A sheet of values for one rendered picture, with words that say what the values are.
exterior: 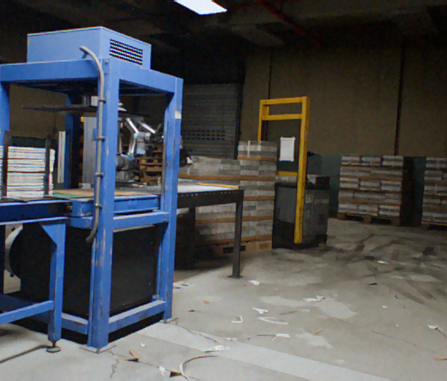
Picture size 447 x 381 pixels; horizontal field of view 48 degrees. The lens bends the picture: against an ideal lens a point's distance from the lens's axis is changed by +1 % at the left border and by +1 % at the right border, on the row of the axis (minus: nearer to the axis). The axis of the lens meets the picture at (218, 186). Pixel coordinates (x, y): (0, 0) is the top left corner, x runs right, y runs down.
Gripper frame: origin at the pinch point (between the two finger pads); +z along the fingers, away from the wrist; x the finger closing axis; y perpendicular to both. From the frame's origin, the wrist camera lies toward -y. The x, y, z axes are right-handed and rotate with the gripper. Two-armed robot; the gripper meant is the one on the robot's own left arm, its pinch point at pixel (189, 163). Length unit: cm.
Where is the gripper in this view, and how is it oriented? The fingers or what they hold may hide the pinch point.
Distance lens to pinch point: 530.0
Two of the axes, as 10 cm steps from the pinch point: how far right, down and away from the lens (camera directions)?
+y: -6.7, 4.9, -5.6
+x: 6.6, 0.7, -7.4
